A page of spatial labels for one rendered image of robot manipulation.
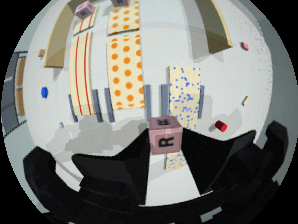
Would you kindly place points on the red cylinder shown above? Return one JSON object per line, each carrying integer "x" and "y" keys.
{"x": 221, "y": 126}

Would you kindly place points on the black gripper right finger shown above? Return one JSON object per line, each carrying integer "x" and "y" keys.
{"x": 206, "y": 157}

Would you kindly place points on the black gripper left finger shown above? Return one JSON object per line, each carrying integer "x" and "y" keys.
{"x": 130, "y": 166}

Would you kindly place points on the pink labelled cube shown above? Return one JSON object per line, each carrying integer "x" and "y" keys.
{"x": 165, "y": 134}

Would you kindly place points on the tan u-shaped wooden frame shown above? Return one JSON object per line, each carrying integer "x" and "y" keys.
{"x": 80, "y": 20}

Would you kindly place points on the small pink block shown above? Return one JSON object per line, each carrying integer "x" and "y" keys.
{"x": 244, "y": 46}

